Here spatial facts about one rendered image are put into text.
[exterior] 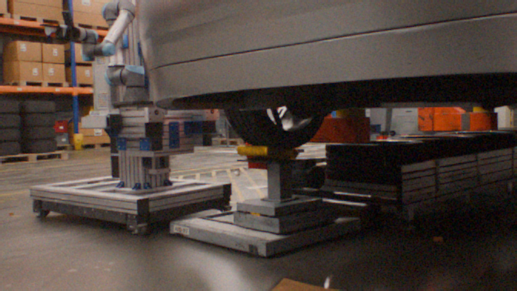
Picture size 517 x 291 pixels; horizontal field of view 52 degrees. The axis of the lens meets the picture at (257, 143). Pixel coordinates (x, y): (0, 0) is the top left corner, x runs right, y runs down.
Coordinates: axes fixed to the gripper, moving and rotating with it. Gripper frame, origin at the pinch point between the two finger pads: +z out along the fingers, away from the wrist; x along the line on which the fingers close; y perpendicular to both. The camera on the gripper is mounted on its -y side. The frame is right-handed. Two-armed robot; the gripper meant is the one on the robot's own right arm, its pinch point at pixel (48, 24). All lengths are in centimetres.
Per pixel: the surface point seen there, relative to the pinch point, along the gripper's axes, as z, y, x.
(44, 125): -491, 131, 513
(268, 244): -17, 99, -135
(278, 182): -49, 74, -125
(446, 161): -145, 59, -203
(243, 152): -47, 60, -102
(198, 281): 28, 108, -122
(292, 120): -71, 40, -121
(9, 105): -428, 99, 529
